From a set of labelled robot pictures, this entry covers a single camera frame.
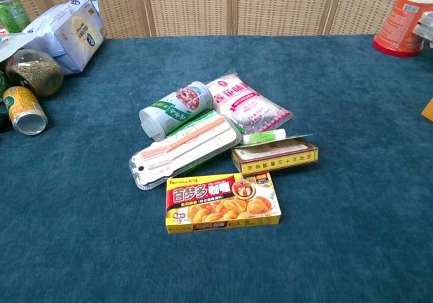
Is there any green white tube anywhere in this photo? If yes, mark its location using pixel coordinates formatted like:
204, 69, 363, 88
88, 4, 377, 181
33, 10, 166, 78
242, 128, 287, 145

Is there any orange box corner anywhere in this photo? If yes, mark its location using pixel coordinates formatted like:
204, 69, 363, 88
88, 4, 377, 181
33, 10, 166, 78
421, 97, 433, 122

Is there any white cutlery blister pack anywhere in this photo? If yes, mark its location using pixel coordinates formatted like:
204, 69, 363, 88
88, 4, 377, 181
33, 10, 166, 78
129, 110, 242, 191

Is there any white green cylindrical can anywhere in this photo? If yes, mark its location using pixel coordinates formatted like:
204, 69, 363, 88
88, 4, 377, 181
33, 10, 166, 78
139, 80, 213, 142

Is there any orange drink can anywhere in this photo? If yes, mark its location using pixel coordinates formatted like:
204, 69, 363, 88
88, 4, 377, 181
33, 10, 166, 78
2, 85, 49, 136

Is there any blue white paper package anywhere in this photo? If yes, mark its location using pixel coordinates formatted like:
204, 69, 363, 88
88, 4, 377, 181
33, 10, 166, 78
22, 0, 108, 76

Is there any woven folding screen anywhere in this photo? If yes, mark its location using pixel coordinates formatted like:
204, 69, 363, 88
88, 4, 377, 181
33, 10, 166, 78
0, 0, 433, 40

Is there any glass jar of green seeds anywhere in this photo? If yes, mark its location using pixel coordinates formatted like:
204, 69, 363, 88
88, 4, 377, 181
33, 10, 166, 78
5, 48, 64, 98

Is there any blue table cloth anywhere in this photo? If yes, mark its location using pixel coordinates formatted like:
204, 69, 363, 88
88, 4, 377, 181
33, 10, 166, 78
0, 34, 433, 303

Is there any brown yellow spice box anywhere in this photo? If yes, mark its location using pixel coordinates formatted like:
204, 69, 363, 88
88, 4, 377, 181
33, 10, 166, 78
231, 137, 319, 178

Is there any white sugar bag pink print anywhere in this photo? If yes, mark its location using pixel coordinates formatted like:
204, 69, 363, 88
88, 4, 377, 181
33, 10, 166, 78
205, 69, 294, 135

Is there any orange instant noodle cup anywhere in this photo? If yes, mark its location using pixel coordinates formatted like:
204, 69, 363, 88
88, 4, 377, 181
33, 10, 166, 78
373, 0, 433, 58

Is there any green drink can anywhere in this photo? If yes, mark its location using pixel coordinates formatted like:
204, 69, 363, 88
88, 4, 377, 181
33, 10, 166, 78
0, 0, 32, 34

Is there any yellow curry box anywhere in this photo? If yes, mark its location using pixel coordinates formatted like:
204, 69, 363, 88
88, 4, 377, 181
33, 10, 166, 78
165, 172, 282, 235

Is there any dark green bottle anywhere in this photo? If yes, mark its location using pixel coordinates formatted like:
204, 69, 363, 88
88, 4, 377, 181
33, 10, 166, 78
0, 64, 13, 103

